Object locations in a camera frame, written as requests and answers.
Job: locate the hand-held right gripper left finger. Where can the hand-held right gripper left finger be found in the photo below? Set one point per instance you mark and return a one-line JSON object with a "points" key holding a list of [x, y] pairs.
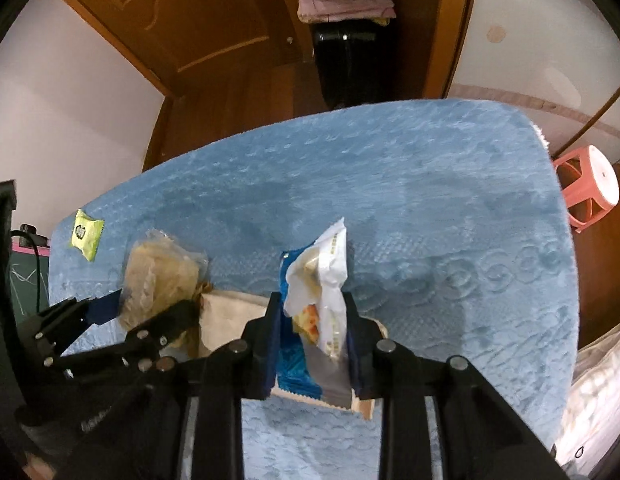
{"points": [[270, 360]]}

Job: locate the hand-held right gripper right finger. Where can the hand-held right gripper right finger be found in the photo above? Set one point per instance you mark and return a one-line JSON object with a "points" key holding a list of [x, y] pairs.
{"points": [[354, 360]]}

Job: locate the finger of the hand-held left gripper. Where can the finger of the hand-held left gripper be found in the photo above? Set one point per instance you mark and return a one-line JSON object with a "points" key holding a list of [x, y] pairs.
{"points": [[102, 307], [165, 322]]}

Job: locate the round rice cake packet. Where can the round rice cake packet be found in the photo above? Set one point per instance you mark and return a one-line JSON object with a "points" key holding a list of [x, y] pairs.
{"points": [[155, 275]]}

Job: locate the white grey snack packet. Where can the white grey snack packet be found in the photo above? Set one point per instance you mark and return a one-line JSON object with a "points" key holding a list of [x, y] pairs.
{"points": [[330, 270]]}

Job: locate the beige wafer packet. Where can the beige wafer packet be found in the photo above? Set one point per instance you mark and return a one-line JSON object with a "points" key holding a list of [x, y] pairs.
{"points": [[225, 320]]}

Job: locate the green snack packet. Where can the green snack packet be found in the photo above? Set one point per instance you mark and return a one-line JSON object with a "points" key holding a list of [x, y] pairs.
{"points": [[87, 235]]}

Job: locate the black clamp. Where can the black clamp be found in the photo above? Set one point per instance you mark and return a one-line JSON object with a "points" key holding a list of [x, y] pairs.
{"points": [[29, 234]]}

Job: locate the blue plush blanket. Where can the blue plush blanket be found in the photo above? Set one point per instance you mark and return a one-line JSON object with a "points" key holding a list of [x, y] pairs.
{"points": [[439, 210]]}

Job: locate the white plaid bedding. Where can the white plaid bedding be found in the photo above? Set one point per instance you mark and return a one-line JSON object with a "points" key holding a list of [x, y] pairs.
{"points": [[599, 385]]}

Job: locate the black suitcase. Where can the black suitcase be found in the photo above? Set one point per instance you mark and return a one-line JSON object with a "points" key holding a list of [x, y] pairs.
{"points": [[350, 65]]}

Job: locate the pink plastic stool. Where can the pink plastic stool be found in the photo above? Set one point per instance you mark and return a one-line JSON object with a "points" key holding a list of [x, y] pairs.
{"points": [[597, 175]]}

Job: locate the wooden door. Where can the wooden door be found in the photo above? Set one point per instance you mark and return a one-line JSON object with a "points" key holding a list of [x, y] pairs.
{"points": [[190, 10]]}

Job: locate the wooden shelf cabinet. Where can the wooden shelf cabinet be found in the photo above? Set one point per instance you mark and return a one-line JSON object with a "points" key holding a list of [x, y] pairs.
{"points": [[439, 35]]}

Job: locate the brown hoop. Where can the brown hoop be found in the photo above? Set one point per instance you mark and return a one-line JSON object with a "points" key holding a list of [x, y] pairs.
{"points": [[589, 120]]}

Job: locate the green chalkboard with pink frame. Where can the green chalkboard with pink frame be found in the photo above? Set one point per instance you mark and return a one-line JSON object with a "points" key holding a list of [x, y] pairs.
{"points": [[22, 280]]}

